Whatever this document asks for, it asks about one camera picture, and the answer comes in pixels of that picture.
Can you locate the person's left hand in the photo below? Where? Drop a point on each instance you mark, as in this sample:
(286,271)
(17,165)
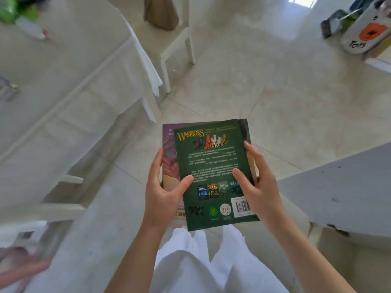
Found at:
(159,204)

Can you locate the person's right hand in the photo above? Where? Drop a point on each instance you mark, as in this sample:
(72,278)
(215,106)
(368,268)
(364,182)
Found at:
(262,201)

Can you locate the purple cover book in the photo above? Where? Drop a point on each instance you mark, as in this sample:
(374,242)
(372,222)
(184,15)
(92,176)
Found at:
(169,161)

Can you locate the dark green cat cover book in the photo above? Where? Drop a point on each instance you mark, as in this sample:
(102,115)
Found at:
(210,161)

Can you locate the grey cover book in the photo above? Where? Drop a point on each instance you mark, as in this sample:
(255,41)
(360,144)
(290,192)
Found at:
(246,131)

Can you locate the white cabinet door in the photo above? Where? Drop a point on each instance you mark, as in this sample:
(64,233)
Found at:
(336,186)

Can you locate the person's right forearm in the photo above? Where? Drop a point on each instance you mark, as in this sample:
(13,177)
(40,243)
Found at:
(305,259)

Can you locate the person's left forearm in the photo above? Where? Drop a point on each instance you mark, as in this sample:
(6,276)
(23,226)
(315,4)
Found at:
(134,262)

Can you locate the person's white trousers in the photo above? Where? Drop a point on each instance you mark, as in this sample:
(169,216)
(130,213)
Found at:
(183,268)

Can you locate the pink plastic stool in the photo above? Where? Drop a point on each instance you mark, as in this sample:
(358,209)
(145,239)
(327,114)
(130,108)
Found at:
(18,268)

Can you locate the beige speckled table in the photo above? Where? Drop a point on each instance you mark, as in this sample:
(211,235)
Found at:
(61,73)

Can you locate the brown handbag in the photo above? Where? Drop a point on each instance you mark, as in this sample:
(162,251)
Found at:
(162,15)

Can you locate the white orange toy basket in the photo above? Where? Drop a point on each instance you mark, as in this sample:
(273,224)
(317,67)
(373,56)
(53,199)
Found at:
(366,30)

